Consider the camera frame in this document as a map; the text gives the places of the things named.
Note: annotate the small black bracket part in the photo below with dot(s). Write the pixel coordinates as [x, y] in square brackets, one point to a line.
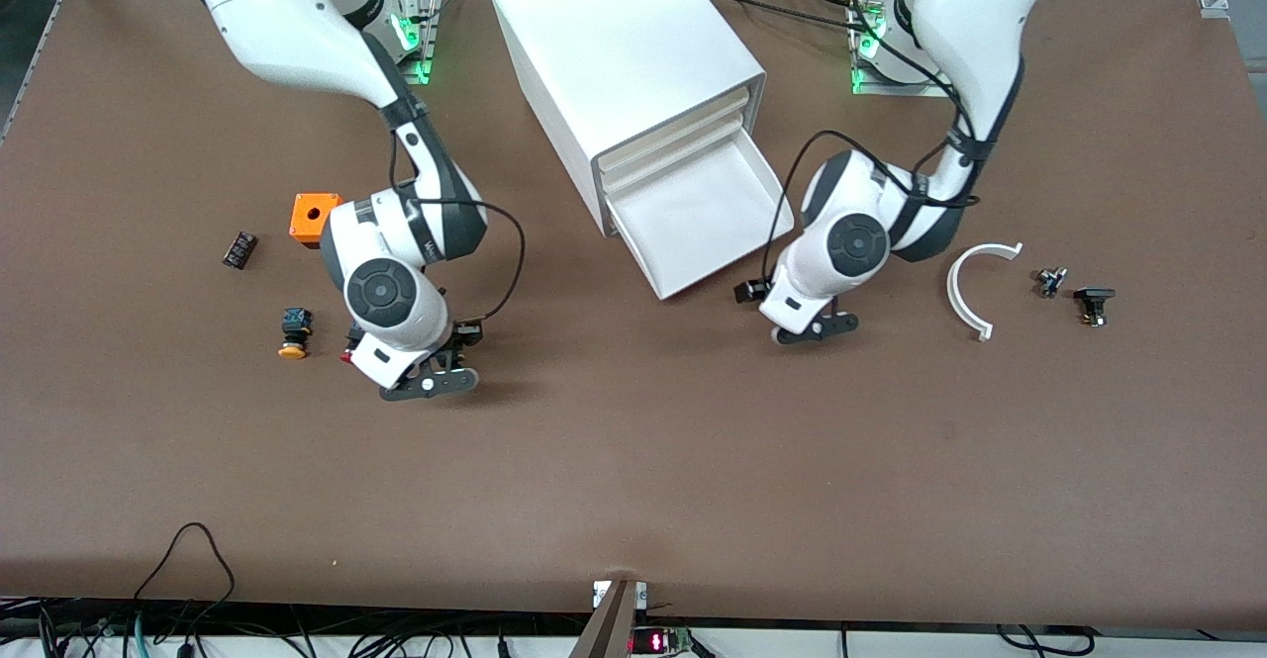
[1094, 295]

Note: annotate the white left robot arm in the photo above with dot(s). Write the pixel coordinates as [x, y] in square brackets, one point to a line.
[980, 15]

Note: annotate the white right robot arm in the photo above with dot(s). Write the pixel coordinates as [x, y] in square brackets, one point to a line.
[277, 15]

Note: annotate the white drawer cabinet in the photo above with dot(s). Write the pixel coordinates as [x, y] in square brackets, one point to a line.
[614, 45]

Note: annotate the orange box with hole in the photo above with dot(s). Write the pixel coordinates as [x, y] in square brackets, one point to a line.
[302, 229]

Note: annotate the white curved plastic arc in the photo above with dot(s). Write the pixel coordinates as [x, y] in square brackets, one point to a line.
[952, 292]

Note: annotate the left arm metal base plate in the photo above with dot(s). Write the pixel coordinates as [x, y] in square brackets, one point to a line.
[871, 89]

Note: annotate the small black contact block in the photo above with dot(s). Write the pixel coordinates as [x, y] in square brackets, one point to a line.
[239, 250]

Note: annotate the device with red display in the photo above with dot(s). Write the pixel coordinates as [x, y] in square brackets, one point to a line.
[648, 641]

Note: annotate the small grey metal part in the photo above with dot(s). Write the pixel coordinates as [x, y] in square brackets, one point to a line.
[1050, 283]

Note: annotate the yellow push button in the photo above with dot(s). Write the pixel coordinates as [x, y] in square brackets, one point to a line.
[294, 327]

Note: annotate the red push button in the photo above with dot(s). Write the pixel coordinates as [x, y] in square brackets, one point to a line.
[348, 356]

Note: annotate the white drawer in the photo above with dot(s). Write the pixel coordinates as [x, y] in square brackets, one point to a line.
[673, 132]
[673, 154]

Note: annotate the camera mount post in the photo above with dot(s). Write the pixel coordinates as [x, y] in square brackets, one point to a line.
[609, 628]

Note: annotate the white plastic tray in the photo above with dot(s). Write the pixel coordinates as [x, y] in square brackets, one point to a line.
[693, 213]

